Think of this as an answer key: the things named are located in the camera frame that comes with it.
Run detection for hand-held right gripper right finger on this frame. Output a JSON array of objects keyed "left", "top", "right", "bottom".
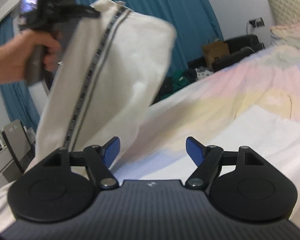
[{"left": 185, "top": 137, "right": 266, "bottom": 189}]

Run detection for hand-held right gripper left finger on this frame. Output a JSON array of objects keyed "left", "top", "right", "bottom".
[{"left": 41, "top": 137, "right": 121, "bottom": 189}]

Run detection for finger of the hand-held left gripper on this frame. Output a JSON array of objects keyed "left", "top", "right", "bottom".
[{"left": 55, "top": 4, "right": 101, "bottom": 20}]

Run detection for white pants with striped band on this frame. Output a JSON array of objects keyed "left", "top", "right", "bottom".
[{"left": 0, "top": 0, "right": 300, "bottom": 228}]

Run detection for person's left hand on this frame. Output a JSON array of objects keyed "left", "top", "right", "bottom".
[{"left": 0, "top": 29, "right": 62, "bottom": 88}]

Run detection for green cloth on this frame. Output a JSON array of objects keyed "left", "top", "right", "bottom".
[{"left": 172, "top": 69, "right": 191, "bottom": 91}]

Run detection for white patterned cloth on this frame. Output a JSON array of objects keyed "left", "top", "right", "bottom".
[{"left": 194, "top": 66, "right": 213, "bottom": 78}]

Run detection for pastel rainbow bed sheet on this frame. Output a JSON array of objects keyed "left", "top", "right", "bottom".
[{"left": 110, "top": 21, "right": 300, "bottom": 180}]

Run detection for wide blue curtain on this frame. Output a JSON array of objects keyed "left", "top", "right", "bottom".
[{"left": 69, "top": 0, "right": 225, "bottom": 81}]

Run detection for narrow blue curtain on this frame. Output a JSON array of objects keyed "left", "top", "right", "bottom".
[{"left": 0, "top": 12, "right": 41, "bottom": 131}]

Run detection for brown paper bag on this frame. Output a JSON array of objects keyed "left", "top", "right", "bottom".
[{"left": 202, "top": 39, "right": 230, "bottom": 71}]

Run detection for white vanity desk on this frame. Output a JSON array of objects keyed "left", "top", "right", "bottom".
[{"left": 0, "top": 145, "right": 16, "bottom": 183}]

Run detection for black sofa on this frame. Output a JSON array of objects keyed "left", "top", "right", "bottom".
[{"left": 212, "top": 34, "right": 266, "bottom": 72}]

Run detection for pastel pillow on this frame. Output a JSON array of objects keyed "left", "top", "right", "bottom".
[{"left": 269, "top": 21, "right": 300, "bottom": 49}]

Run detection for beige chair with black frame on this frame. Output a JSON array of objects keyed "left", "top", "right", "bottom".
[{"left": 2, "top": 119, "right": 37, "bottom": 174}]

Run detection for wall outlet with charger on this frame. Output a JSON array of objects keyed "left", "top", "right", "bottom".
[{"left": 248, "top": 17, "right": 264, "bottom": 28}]

